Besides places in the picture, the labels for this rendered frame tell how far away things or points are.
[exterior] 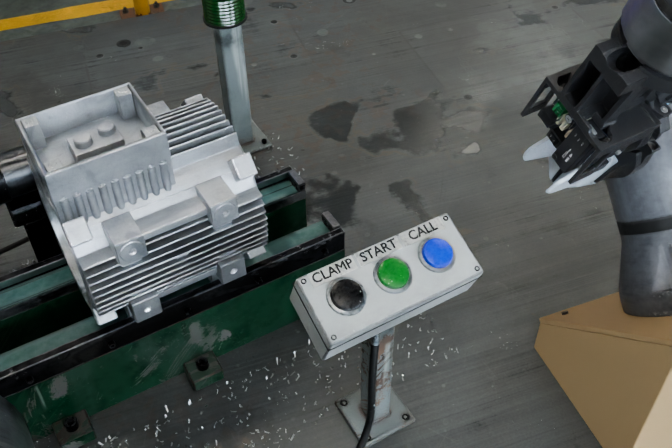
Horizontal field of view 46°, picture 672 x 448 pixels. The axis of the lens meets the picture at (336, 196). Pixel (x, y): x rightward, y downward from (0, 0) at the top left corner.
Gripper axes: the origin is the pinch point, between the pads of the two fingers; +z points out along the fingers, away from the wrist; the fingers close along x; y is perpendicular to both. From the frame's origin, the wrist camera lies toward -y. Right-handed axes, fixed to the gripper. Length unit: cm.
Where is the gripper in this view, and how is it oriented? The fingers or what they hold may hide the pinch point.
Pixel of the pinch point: (566, 171)
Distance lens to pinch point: 76.0
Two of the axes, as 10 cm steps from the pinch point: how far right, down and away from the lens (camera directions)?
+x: 4.7, 8.2, -3.3
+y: -8.6, 3.5, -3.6
